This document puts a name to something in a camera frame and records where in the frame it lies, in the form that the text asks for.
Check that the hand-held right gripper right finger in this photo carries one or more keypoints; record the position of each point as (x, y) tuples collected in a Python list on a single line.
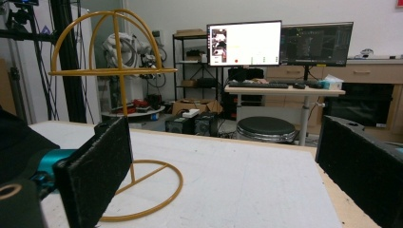
[(361, 158)]

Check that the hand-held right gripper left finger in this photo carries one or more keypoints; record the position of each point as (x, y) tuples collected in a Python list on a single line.
[(95, 171)]

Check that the black oven door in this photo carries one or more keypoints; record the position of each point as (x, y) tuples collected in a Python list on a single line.
[(358, 104)]

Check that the round white platform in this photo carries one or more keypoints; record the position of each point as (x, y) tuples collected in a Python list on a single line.
[(139, 113)]

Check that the tissue box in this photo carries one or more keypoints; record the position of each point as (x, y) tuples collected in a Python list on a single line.
[(332, 83)]

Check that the wooden cabinet with drawers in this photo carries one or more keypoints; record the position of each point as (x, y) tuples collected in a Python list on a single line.
[(367, 73)]

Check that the black computer case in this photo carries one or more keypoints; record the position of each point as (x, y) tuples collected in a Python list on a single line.
[(206, 124), (177, 125)]

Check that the black computer mouse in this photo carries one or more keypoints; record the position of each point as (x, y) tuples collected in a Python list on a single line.
[(299, 85)]

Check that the round black stool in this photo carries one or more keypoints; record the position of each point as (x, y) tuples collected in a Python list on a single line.
[(266, 128)]

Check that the light wooden computer desk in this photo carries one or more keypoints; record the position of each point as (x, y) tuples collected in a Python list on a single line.
[(285, 91)]

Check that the open cardboard box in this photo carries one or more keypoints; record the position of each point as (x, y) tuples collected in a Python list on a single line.
[(195, 106)]

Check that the monitor with dark screen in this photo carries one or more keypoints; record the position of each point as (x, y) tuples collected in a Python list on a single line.
[(316, 44)]

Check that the black keyboard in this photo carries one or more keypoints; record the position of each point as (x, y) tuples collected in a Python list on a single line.
[(258, 85)]

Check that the black metal shelf rack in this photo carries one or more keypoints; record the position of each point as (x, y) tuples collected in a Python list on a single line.
[(183, 63)]

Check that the monitor with white screen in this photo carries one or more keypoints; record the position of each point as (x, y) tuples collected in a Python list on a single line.
[(250, 42)]

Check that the flat cardboard box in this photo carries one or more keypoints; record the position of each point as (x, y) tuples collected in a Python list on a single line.
[(190, 32)]

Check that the black metal frame post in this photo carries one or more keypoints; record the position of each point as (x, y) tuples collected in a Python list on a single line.
[(71, 63)]

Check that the black camera stand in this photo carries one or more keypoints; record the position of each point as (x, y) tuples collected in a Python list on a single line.
[(15, 34)]

